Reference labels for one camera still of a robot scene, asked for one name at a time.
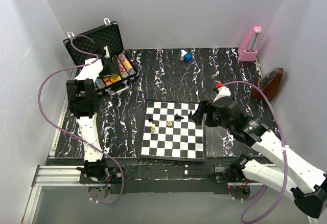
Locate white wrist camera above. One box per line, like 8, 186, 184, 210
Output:
213, 83, 231, 103
103, 45, 111, 59

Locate black marble pattern mat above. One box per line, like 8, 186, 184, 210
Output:
55, 47, 288, 160

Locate aluminium rail frame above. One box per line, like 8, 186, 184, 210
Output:
22, 164, 320, 224

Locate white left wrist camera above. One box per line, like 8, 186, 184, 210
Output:
103, 45, 111, 59

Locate blue cube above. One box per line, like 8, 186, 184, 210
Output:
183, 53, 193, 63

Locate green light blue chip row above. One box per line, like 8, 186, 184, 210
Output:
95, 78, 106, 89

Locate purple cable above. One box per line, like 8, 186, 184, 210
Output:
219, 81, 289, 223
38, 34, 125, 206

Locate red yellow card deck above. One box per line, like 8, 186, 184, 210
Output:
103, 74, 122, 86

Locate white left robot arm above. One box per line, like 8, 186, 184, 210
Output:
66, 45, 110, 183

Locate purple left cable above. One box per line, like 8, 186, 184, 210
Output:
38, 34, 125, 206

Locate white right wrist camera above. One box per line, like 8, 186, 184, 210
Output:
213, 83, 231, 103

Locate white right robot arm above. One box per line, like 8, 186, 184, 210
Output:
188, 97, 326, 219

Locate black bishop lying down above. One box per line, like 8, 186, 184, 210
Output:
174, 114, 184, 120

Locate black white chessboard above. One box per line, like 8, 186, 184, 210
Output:
139, 100, 206, 162

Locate black aluminium poker case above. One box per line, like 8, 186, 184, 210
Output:
63, 18, 139, 96

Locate purple yellow chip row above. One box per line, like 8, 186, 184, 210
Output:
118, 53, 134, 72

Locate red poker chip row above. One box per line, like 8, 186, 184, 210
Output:
118, 60, 129, 79

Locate pink metronome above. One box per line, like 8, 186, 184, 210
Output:
238, 27, 262, 62

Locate brown wooden metronome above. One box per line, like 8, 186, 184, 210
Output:
256, 67, 284, 102

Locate yellow round button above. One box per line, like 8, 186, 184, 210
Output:
110, 74, 121, 82

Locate white small block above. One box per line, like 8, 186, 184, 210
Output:
180, 50, 187, 61

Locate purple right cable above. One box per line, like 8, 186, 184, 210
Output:
219, 81, 289, 223

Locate white king chess piece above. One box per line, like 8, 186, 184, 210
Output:
151, 123, 156, 132

